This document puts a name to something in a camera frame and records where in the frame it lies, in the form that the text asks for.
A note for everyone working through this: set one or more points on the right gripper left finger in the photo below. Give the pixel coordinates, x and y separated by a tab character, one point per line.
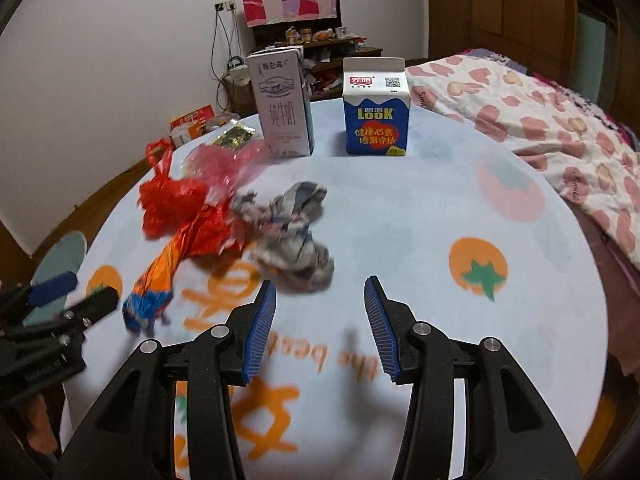
225	355

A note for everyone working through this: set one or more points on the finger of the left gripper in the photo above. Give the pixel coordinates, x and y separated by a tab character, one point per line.
40	295
78	317

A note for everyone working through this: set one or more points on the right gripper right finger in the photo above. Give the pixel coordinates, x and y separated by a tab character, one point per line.
417	354

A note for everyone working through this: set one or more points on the orange blue foil wrapper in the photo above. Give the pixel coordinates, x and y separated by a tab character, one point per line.
215	232

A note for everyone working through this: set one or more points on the grey cloth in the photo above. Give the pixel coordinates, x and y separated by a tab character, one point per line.
284	241

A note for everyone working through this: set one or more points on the red plastic bag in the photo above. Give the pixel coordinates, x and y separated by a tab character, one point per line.
168	204

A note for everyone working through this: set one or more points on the pink translucent plastic bag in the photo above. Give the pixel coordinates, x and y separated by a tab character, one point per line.
224	170

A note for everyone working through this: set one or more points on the light blue fruit-print bedsheet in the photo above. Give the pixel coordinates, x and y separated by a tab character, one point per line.
473	240

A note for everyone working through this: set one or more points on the dark green snack packet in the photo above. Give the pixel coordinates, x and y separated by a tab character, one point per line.
236	136

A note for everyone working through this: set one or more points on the red white cardboard box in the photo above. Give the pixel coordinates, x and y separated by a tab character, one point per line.
190	126

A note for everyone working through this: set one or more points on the pink heart-pattern blanket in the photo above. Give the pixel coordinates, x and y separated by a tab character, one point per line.
587	162

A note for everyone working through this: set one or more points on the blue Look milk carton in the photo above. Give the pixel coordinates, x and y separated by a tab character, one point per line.
376	99

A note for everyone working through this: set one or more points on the white tall milk carton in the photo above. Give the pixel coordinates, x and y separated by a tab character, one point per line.
282	95

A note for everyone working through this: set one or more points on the dark wooden cabinet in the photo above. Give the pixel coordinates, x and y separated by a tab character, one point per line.
325	42

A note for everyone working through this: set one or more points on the brown wooden wardrobe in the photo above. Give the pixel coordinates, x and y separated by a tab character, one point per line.
543	35

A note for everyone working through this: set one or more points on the white wall socket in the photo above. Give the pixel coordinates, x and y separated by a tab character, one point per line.
228	5

